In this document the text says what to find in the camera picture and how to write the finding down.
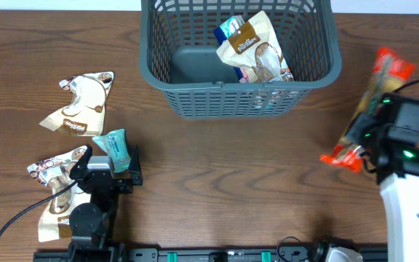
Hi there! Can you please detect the teal wipes packet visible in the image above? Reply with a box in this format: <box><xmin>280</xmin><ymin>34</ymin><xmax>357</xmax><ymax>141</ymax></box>
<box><xmin>92</xmin><ymin>129</ymin><xmax>131</xmax><ymax>173</ymax></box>

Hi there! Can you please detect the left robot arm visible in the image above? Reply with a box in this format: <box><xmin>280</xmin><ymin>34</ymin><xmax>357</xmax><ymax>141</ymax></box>
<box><xmin>68</xmin><ymin>146</ymin><xmax>143</xmax><ymax>262</ymax></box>

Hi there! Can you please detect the grey plastic basket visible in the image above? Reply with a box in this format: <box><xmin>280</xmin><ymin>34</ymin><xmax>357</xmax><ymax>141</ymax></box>
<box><xmin>140</xmin><ymin>0</ymin><xmax>342</xmax><ymax>119</ymax></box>

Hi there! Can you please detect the orange spaghetti packet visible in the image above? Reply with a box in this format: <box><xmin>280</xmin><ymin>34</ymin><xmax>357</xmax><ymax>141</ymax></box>
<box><xmin>319</xmin><ymin>47</ymin><xmax>415</xmax><ymax>172</ymax></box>

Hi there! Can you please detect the beige snack pouch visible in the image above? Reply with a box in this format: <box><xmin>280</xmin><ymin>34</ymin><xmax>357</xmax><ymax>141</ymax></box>
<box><xmin>217</xmin><ymin>11</ymin><xmax>294</xmax><ymax>84</ymax></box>
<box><xmin>40</xmin><ymin>71</ymin><xmax>115</xmax><ymax>137</ymax></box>
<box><xmin>27</xmin><ymin>146</ymin><xmax>90</xmax><ymax>242</ymax></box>

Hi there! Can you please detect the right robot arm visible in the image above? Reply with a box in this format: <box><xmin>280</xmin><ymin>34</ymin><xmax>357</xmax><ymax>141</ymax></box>
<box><xmin>346</xmin><ymin>92</ymin><xmax>419</xmax><ymax>261</ymax></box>

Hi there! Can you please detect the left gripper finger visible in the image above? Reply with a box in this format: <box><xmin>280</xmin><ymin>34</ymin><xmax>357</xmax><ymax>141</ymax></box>
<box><xmin>69</xmin><ymin>145</ymin><xmax>92</xmax><ymax>179</ymax></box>
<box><xmin>128</xmin><ymin>146</ymin><xmax>143</xmax><ymax>186</ymax></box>

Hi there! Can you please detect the blue tissue multipack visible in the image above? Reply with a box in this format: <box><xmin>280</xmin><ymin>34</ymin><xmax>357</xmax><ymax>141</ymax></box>
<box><xmin>212</xmin><ymin>15</ymin><xmax>249</xmax><ymax>84</ymax></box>

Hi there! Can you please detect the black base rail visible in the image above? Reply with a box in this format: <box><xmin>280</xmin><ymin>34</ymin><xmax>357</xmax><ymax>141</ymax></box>
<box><xmin>33</xmin><ymin>242</ymin><xmax>388</xmax><ymax>262</ymax></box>

